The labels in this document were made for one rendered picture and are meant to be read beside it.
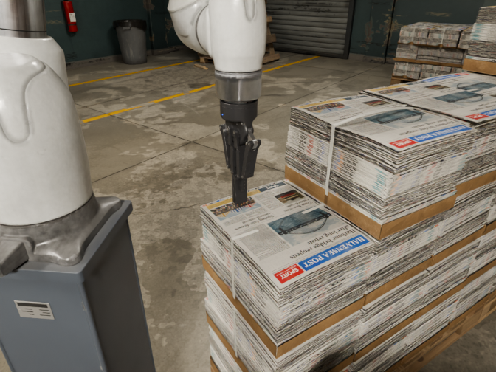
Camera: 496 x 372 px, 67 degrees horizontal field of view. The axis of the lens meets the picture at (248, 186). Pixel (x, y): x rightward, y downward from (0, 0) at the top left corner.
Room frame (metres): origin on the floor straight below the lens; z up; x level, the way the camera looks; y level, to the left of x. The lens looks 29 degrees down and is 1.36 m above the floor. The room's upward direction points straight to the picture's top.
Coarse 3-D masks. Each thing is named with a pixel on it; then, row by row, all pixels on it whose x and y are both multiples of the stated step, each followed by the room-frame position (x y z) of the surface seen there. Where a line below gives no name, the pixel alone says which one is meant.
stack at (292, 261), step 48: (288, 192) 0.94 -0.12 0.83; (480, 192) 0.97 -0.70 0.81; (240, 240) 0.72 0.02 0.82; (288, 240) 0.72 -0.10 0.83; (336, 240) 0.71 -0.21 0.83; (384, 240) 0.74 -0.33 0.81; (432, 240) 0.86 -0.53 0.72; (480, 240) 1.04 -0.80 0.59; (240, 288) 0.69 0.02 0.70; (288, 288) 0.57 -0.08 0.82; (336, 288) 0.65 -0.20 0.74; (432, 288) 0.90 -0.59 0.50; (480, 288) 1.12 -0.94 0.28; (240, 336) 0.71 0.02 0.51; (288, 336) 0.58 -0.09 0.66; (336, 336) 0.67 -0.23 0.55; (432, 336) 0.98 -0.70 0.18
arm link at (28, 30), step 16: (0, 0) 0.66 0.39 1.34; (16, 0) 0.67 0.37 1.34; (32, 0) 0.69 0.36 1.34; (0, 16) 0.65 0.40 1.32; (16, 16) 0.66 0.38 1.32; (32, 16) 0.68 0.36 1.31; (0, 32) 0.65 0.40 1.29; (16, 32) 0.66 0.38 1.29; (32, 32) 0.68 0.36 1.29; (0, 48) 0.63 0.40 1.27; (16, 48) 0.64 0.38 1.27; (32, 48) 0.66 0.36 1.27; (48, 48) 0.68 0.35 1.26; (48, 64) 0.66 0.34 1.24; (64, 64) 0.71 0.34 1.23; (64, 80) 0.69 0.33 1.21
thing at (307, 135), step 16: (352, 96) 1.13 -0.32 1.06; (368, 96) 1.13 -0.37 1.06; (304, 112) 0.97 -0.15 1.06; (320, 112) 0.96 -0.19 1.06; (336, 112) 0.97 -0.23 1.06; (352, 112) 0.97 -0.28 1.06; (304, 128) 0.97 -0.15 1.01; (320, 128) 0.91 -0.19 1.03; (288, 144) 1.02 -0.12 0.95; (304, 144) 0.96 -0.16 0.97; (320, 144) 0.90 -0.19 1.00; (288, 160) 1.01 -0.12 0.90; (304, 160) 0.95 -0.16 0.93; (320, 160) 0.90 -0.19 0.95
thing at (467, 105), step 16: (384, 96) 1.11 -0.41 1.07; (400, 96) 1.11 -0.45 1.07; (416, 96) 1.11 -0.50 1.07; (432, 96) 1.11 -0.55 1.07; (448, 96) 1.11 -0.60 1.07; (464, 96) 1.11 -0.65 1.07; (480, 96) 1.11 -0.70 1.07; (448, 112) 0.94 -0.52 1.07; (464, 112) 0.94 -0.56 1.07; (480, 112) 0.94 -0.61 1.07
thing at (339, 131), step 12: (336, 120) 0.90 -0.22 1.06; (360, 120) 0.91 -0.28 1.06; (372, 120) 0.91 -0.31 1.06; (336, 132) 0.87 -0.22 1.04; (336, 144) 0.86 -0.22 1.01; (324, 156) 0.89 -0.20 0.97; (336, 156) 0.86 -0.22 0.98; (324, 168) 0.88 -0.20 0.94; (336, 168) 0.85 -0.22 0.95; (324, 180) 0.87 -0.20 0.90; (336, 180) 0.84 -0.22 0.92
